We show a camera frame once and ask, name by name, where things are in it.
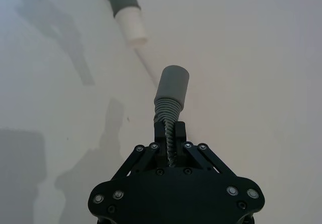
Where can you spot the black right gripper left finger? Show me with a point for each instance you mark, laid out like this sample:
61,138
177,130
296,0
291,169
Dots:
144,162

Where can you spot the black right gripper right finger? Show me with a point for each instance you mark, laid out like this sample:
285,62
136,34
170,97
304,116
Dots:
198,158

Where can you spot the grey tube with white end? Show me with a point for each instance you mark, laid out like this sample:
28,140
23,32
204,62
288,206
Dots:
125,10

